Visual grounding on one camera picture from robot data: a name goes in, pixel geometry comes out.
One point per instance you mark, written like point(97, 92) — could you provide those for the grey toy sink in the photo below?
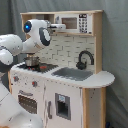
point(73, 74)

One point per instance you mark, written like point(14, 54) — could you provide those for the grey ice dispenser panel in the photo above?
point(63, 108)

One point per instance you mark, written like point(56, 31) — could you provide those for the red stove knob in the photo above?
point(16, 78)
point(34, 83)

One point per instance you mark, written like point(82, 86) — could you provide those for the grey cabinet door handle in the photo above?
point(49, 110)

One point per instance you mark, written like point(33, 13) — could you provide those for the white toy microwave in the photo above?
point(75, 23)

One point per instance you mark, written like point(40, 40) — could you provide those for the black toy stovetop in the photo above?
point(41, 67)

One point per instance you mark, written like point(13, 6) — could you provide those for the wooden toy kitchen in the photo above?
point(73, 50)

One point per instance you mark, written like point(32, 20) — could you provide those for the left red stove knob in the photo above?
point(16, 78)

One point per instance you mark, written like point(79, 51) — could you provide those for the toy oven door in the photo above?
point(28, 100)

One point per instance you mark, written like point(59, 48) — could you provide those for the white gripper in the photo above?
point(56, 27)

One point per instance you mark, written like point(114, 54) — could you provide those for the silver toy cooking pot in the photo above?
point(31, 61)

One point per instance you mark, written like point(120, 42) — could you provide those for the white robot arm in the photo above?
point(12, 115)

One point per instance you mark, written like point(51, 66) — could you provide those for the right red stove knob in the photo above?
point(34, 83)

